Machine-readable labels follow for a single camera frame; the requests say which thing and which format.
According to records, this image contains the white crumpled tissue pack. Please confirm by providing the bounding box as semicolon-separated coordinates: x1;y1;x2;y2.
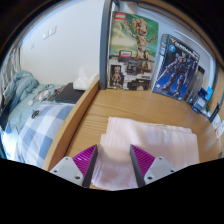
72;67;100;91

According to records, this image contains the white wall switch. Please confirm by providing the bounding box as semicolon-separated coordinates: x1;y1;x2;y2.
42;25;58;40

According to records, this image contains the clear dark-capped water bottle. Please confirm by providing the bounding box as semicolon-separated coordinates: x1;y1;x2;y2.
187;64;206;104

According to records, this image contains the small blue and white box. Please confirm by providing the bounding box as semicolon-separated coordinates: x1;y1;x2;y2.
191;87;208;114

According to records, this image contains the blue robot model kit box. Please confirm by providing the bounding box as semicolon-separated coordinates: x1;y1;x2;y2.
151;33;201;101

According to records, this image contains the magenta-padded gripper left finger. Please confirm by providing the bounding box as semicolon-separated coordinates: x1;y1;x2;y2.
49;144;99;189

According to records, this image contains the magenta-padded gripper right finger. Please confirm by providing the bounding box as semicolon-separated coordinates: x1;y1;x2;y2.
129;143;177;188

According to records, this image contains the light blue card package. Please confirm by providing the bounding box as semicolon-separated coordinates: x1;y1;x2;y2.
205;86;215;103

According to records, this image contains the green tree figure toy box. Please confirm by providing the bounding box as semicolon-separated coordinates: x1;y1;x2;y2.
107;11;160;92

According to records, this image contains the grey metal desk frame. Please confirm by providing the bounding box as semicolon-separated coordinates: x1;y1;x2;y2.
99;0;121;90

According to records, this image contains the pale pink towel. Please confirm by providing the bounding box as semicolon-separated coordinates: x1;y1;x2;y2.
90;116;200;192

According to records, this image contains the white mug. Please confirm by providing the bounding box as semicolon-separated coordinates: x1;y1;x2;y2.
212;114;224;132

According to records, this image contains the black flat device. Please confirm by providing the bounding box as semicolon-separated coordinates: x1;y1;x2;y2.
48;82;86;104

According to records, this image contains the teal quilted blanket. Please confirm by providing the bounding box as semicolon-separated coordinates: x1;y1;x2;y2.
6;69;64;124

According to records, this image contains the black cylindrical shaver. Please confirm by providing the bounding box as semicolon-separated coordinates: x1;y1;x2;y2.
209;103;221;123

